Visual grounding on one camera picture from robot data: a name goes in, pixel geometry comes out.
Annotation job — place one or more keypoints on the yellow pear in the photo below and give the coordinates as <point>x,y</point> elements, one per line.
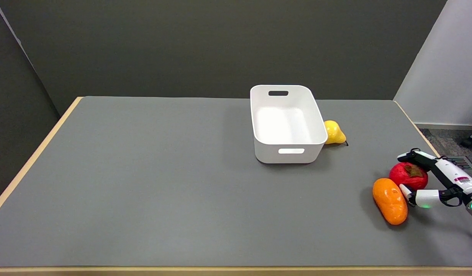
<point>334,133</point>

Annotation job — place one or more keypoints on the white plastic bin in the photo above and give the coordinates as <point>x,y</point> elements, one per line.
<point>286,123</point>

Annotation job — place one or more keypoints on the grey table mat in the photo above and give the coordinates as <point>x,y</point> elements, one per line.
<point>205,184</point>

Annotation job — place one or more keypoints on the black chair base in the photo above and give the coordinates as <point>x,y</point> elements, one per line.
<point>471,140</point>

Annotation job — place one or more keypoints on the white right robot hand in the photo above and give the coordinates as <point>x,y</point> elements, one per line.
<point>443,184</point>

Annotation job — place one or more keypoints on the red tomato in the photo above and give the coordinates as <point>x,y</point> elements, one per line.
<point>407,174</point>

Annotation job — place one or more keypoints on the orange plastic vegetable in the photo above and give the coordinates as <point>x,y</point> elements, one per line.
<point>390,201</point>

